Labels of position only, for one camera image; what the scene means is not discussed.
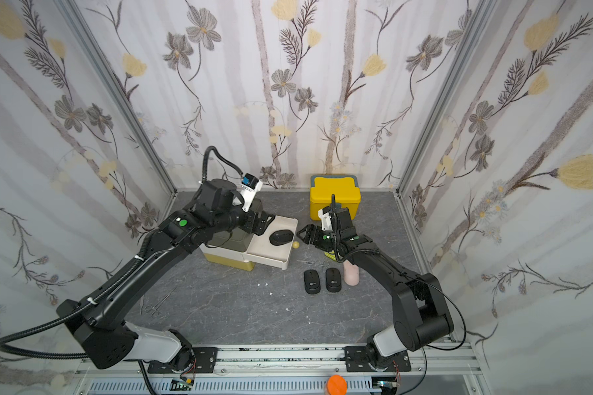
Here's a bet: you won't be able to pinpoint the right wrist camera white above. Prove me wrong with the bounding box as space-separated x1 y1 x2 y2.
317 207 333 231

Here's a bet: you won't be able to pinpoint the white drawer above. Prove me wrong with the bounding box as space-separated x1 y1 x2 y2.
244 216 298 271

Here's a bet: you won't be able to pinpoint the pink computer mouse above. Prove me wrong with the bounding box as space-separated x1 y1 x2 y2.
343 260 360 286

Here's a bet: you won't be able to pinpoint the metal scissors on floor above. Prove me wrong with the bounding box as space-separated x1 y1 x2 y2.
139 284 181 318

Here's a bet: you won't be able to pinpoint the aluminium frame corner post left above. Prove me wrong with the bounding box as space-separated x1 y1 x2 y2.
54 1 177 195

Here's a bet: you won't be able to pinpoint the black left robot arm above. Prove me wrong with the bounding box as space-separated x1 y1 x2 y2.
58 174 274 373

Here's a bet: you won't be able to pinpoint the black corrugated cable conduit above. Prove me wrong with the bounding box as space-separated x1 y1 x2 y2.
0 256 144 360

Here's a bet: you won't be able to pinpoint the aluminium frame corner post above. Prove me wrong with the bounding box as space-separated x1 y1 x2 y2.
397 0 495 194
54 1 177 195

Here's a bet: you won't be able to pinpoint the yellow storage box grey latch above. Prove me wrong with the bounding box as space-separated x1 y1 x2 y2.
310 174 362 221

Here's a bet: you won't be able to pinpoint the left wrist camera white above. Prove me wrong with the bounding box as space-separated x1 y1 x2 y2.
240 173 263 212

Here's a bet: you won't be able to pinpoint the three-drawer cabinet olive white yellow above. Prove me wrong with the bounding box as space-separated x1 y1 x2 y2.
200 227 255 272

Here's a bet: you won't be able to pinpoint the orange round cap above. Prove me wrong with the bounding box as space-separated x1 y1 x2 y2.
325 375 349 395

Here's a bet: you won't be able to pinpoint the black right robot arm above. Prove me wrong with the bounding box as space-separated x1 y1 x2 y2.
296 207 455 360

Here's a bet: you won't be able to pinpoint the black computer mouse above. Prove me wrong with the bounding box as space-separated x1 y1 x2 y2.
303 269 321 295
268 229 294 246
325 268 342 293

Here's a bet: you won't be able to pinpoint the aluminium frame corner post right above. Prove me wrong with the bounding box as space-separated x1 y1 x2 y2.
397 0 495 194

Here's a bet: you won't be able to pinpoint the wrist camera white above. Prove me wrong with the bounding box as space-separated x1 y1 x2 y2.
317 207 333 231
240 173 263 212

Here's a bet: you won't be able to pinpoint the small yellow-green block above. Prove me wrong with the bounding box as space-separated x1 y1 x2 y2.
324 252 337 262

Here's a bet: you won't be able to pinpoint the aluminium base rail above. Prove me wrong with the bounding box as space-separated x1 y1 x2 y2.
66 344 492 394

